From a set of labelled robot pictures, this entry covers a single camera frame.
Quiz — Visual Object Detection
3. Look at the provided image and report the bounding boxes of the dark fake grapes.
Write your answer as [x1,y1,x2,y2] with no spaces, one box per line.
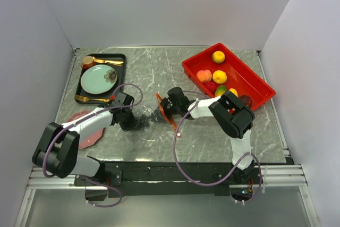
[133,114,154,130]

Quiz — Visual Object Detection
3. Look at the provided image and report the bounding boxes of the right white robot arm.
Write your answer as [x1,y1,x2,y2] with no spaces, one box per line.
[156,87,254,183]

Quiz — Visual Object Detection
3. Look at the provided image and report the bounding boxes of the teal flower plate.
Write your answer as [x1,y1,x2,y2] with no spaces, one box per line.
[80,64,118,95]

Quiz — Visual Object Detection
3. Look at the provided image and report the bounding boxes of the pink dotted plate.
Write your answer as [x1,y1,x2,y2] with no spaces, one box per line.
[67,111,104,149]

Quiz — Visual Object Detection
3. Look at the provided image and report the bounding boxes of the clear zip top bag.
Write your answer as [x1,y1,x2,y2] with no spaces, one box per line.
[149,93,181,138]

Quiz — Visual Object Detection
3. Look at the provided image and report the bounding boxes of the purple cable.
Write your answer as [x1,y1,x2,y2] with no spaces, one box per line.
[172,90,264,204]
[41,83,144,208]

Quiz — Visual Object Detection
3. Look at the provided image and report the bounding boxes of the yellow fake banana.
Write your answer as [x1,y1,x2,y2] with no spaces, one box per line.
[229,88,239,97]

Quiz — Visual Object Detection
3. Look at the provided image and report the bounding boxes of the dark red fake apple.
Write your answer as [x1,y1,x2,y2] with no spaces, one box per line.
[239,95,252,108]

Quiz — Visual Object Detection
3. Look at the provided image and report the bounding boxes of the yellow green fake mango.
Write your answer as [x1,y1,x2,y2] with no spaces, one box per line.
[212,51,225,64]

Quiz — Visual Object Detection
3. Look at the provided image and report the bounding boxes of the red plastic bin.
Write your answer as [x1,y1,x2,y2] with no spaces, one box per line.
[182,43,276,111]

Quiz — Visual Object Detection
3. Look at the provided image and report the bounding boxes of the black serving tray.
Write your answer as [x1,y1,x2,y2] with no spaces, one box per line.
[74,53,126,104]

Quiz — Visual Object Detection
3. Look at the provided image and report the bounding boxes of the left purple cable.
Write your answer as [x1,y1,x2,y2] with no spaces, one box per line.
[41,83,144,208]

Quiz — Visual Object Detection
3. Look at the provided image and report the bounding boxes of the gold spoon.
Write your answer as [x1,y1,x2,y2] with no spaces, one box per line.
[93,57,124,66]

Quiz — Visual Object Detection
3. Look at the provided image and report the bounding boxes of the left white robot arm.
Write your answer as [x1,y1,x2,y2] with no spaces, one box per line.
[32,93,137,186]

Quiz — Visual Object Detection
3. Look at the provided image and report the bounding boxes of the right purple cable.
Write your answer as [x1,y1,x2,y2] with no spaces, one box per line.
[172,90,264,204]

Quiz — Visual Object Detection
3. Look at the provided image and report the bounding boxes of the red fake strawberry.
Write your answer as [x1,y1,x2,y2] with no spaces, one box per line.
[204,81,217,94]

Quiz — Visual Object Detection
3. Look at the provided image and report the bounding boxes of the fake orange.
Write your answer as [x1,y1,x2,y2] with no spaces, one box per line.
[212,70,227,85]

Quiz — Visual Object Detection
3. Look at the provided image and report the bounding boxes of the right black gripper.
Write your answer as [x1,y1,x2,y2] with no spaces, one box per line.
[148,98,180,123]

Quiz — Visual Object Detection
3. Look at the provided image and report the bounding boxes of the small brown cup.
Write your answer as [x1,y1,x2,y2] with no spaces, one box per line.
[81,55,95,69]

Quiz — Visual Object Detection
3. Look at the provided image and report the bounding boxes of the fake peach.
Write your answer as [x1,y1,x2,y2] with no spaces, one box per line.
[196,70,212,83]

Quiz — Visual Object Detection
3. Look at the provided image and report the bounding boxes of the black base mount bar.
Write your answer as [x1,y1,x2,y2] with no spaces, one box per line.
[74,161,263,201]

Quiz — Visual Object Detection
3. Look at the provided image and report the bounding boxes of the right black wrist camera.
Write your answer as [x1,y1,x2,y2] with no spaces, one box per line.
[167,87,190,107]

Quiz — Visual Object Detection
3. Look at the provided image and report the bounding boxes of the gold fork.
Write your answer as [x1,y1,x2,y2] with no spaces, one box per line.
[74,95,110,102]

